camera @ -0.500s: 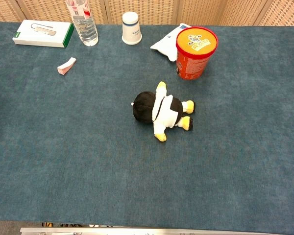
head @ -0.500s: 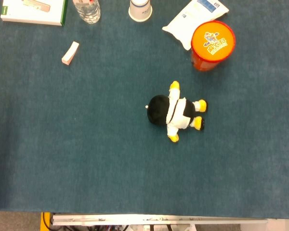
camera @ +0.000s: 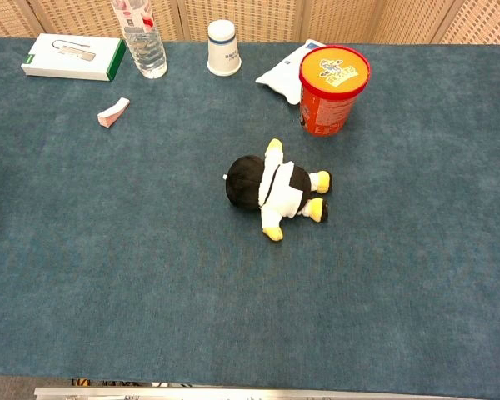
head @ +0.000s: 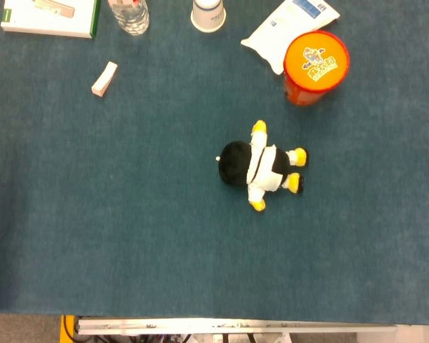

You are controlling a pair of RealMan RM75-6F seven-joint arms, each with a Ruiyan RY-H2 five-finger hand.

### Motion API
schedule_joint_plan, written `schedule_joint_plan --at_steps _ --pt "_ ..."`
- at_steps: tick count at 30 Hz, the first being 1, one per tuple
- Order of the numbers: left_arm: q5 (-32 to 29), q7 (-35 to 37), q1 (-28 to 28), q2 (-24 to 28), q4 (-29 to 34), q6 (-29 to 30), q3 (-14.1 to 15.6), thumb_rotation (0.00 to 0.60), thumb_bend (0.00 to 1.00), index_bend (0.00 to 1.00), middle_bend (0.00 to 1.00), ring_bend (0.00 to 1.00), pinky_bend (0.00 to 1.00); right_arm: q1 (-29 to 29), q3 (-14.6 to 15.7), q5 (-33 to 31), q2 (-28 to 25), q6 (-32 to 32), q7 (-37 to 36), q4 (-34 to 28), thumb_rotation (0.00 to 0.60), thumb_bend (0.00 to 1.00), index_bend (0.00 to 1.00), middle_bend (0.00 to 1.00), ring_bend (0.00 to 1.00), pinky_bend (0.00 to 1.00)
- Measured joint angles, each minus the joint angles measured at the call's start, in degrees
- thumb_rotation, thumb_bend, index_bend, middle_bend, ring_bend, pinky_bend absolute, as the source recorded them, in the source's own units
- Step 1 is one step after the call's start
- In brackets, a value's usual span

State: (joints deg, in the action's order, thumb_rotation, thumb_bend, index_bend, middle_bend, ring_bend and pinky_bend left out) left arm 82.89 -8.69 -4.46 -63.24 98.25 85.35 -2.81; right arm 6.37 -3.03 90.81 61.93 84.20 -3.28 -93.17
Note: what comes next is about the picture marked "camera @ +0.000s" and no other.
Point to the black white yellow plush doll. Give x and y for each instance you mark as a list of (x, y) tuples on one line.
[(283, 187)]

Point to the blue felt table mat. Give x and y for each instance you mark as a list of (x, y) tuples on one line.
[(150, 250)]

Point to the white plastic pouch pack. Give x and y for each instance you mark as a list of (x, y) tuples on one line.
[(285, 75)]

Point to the red cylindrical snack can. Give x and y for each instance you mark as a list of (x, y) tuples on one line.
[(331, 89)]

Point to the white paper cup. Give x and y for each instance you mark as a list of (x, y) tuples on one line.
[(223, 50)]

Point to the clear plastic water bottle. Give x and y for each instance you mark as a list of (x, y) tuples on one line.
[(146, 46)]

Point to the woven rattan folding screen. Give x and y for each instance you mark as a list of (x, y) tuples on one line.
[(346, 18)]

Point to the white green product box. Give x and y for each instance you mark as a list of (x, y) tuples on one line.
[(73, 56)]

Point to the silver metal frame bar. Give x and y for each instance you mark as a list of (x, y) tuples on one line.
[(233, 393)]

